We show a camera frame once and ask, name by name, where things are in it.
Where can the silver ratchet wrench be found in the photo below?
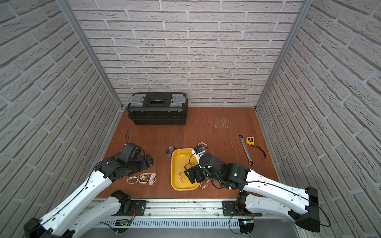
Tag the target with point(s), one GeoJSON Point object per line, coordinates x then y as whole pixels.
{"type": "Point", "coordinates": [251, 162]}

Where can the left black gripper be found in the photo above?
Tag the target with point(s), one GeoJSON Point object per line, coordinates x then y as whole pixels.
{"type": "Point", "coordinates": [147, 161]}

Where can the pink white strap watch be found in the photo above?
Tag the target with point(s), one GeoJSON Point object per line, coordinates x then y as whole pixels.
{"type": "Point", "coordinates": [152, 178]}

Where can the white slim strap watch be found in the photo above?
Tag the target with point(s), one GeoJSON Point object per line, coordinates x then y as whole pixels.
{"type": "Point", "coordinates": [182, 177]}

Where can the small white digital watch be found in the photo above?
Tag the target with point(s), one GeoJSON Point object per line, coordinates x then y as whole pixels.
{"type": "Point", "coordinates": [133, 180]}

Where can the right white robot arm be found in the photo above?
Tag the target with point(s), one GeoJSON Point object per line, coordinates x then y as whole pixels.
{"type": "Point", "coordinates": [259, 194]}

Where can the yellow tape measure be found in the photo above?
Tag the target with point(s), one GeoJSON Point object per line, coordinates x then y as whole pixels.
{"type": "Point", "coordinates": [250, 140]}

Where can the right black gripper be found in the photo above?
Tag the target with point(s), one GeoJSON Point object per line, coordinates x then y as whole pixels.
{"type": "Point", "coordinates": [195, 170]}

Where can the black plastic toolbox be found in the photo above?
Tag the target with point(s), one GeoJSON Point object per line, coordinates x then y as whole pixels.
{"type": "Point", "coordinates": [158, 109]}

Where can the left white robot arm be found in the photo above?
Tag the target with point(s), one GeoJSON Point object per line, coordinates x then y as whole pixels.
{"type": "Point", "coordinates": [67, 220]}

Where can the yellow plastic storage tray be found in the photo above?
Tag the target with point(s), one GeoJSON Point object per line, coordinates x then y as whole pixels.
{"type": "Point", "coordinates": [180, 161]}

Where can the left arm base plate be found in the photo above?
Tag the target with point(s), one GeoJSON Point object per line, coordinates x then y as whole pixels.
{"type": "Point", "coordinates": [137, 207]}

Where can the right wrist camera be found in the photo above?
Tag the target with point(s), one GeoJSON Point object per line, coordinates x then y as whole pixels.
{"type": "Point", "coordinates": [199, 150]}

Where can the blue transparent watch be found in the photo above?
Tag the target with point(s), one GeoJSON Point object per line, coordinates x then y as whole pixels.
{"type": "Point", "coordinates": [169, 151]}

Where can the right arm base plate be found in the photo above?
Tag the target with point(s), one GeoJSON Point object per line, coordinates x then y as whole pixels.
{"type": "Point", "coordinates": [230, 208]}

